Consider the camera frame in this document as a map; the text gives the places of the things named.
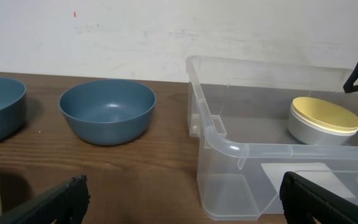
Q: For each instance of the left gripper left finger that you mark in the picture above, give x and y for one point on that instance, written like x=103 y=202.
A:
x=66 y=203

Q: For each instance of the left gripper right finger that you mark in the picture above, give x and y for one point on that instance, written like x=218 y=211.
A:
x=306 y=202

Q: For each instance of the white small bowl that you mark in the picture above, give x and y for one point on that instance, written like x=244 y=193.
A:
x=311 y=134

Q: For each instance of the yellow small bowl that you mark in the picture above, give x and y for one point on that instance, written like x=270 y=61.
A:
x=325 y=115

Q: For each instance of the clear plastic storage bin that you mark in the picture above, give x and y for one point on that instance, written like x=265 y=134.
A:
x=239 y=110

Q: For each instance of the dark blue bowl near bin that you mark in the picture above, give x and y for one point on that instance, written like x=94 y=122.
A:
x=108 y=112

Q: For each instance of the dark blue bowl far left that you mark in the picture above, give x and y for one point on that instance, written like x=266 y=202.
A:
x=13 y=108

